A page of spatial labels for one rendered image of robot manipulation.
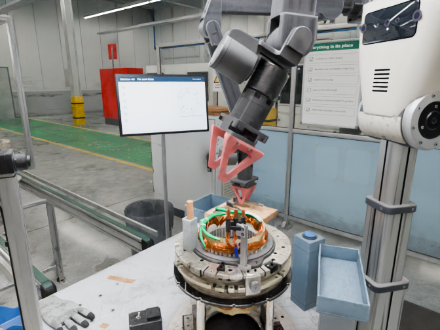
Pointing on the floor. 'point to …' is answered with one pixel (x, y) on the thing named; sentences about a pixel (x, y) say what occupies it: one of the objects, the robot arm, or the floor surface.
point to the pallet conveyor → (122, 232)
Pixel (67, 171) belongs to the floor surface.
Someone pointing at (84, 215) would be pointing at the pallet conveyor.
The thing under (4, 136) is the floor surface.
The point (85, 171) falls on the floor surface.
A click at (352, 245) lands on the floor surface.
